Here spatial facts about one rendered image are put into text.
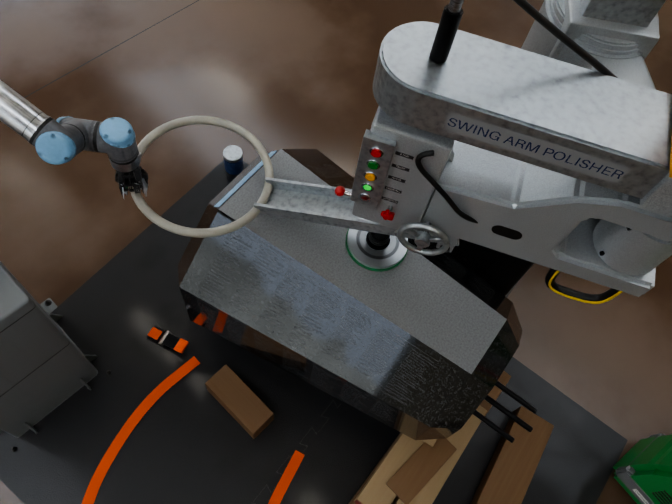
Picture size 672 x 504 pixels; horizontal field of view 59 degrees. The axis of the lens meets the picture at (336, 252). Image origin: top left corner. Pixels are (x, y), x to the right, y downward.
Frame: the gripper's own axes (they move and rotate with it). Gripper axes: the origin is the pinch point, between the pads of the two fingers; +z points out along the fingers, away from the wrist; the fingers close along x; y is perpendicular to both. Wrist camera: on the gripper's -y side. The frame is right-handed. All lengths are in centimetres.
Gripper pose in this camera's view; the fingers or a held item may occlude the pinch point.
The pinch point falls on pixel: (135, 189)
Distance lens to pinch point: 217.1
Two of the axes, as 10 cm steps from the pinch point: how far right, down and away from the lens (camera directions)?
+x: 9.7, -1.3, 2.2
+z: -1.5, 4.3, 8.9
